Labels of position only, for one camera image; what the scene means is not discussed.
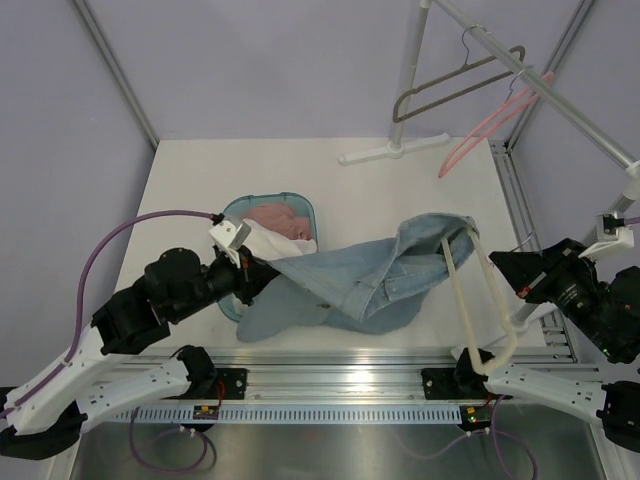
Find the white clothes rack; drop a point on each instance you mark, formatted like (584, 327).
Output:
(407, 71)

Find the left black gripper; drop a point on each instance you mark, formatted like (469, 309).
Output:
(252, 276)

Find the white pleated skirt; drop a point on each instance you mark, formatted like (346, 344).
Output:
(270, 245)

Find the aluminium mounting rail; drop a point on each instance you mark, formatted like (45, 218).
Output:
(346, 376)

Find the white wooden hanger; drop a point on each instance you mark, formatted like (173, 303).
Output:
(491, 330)

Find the grey clothes hanger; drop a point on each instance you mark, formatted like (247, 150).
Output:
(469, 77)

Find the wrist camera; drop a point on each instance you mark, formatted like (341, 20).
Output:
(229, 236)
(613, 237)

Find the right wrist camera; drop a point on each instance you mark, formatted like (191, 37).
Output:
(613, 237)

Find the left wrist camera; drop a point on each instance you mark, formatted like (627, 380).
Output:
(229, 236)

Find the pink clothes hanger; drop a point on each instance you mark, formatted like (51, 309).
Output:
(514, 104)

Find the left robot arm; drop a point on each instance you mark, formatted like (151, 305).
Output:
(171, 289)

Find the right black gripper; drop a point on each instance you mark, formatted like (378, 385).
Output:
(522, 268)

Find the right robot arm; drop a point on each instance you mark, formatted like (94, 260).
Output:
(606, 314)

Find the white slotted cable duct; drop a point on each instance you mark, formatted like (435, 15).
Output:
(295, 414)

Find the pink skirt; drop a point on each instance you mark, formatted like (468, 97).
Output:
(282, 219)

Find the blue denim jacket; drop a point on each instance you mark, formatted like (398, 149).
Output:
(374, 287)

